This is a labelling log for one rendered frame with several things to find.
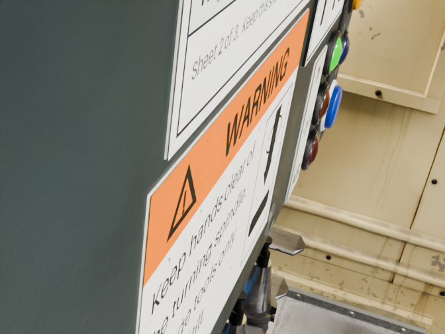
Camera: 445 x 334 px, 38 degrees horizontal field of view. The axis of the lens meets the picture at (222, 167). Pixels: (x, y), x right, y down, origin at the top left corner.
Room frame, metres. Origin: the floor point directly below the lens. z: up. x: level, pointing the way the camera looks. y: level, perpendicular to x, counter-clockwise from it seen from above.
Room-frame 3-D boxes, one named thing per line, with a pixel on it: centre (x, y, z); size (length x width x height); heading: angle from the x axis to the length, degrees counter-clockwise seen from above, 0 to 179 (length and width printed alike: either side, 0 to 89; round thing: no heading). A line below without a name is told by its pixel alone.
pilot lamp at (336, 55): (0.36, -0.05, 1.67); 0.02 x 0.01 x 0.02; 166
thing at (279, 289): (0.70, -0.08, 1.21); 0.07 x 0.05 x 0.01; 76
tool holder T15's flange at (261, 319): (0.65, -0.07, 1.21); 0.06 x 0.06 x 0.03
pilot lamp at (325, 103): (0.36, -0.05, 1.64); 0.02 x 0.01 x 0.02; 166
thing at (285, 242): (0.81, -0.11, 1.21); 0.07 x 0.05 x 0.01; 76
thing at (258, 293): (0.65, -0.07, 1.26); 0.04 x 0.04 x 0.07
